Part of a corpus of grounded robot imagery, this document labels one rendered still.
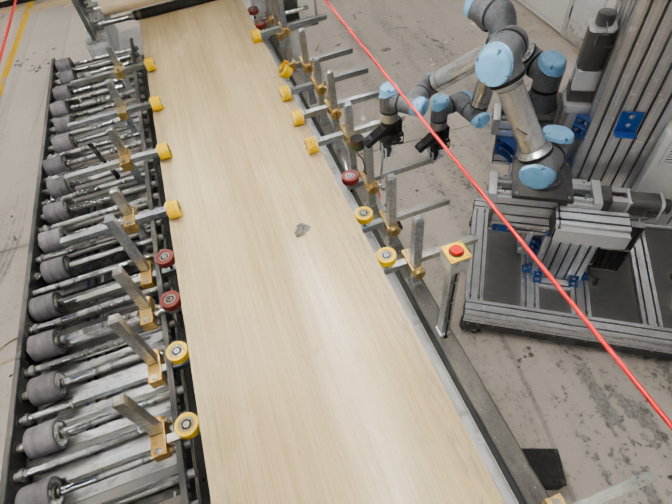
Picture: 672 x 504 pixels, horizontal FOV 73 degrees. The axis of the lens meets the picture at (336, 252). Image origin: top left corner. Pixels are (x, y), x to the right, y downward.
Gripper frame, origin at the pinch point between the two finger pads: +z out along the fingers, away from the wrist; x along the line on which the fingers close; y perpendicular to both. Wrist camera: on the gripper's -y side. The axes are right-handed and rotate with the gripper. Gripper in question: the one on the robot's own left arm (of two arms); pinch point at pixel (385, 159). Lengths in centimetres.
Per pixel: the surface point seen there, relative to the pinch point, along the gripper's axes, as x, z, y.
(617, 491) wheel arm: -142, 19, 6
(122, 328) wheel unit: -44, -8, -116
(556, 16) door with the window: 204, 88, 276
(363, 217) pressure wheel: -18.1, 10.9, -19.1
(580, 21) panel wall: 170, 78, 272
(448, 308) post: -73, 11, -10
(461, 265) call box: -75, -17, -9
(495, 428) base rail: -111, 32, -11
